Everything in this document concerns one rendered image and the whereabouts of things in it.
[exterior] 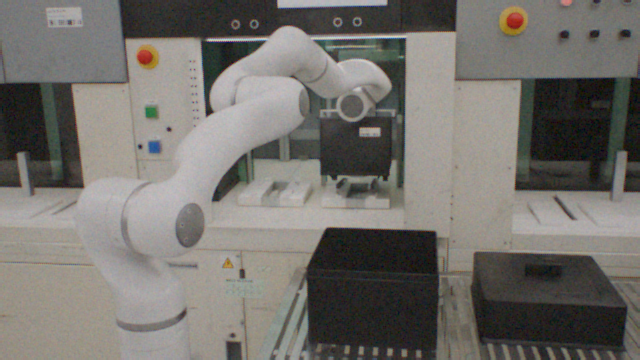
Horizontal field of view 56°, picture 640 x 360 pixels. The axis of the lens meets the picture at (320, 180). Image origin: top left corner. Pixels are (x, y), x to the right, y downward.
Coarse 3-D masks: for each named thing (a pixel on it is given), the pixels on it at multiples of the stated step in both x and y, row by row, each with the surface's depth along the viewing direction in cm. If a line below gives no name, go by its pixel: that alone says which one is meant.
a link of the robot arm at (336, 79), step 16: (336, 64) 148; (352, 64) 154; (368, 64) 156; (320, 80) 143; (336, 80) 147; (352, 80) 151; (368, 80) 153; (384, 80) 159; (336, 96) 152; (384, 96) 164
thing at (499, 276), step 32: (480, 256) 150; (512, 256) 149; (544, 256) 149; (576, 256) 148; (480, 288) 135; (512, 288) 131; (544, 288) 131; (576, 288) 131; (608, 288) 131; (480, 320) 133; (512, 320) 127; (544, 320) 126; (576, 320) 125; (608, 320) 123
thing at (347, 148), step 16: (320, 112) 192; (336, 112) 191; (368, 112) 190; (384, 112) 189; (320, 128) 183; (336, 128) 182; (352, 128) 182; (368, 128) 181; (384, 128) 180; (320, 144) 183; (336, 144) 183; (352, 144) 182; (368, 144) 181; (384, 144) 181; (320, 160) 184; (336, 160) 183; (352, 160) 183; (368, 160) 182; (384, 160) 181; (336, 176) 203; (384, 176) 201
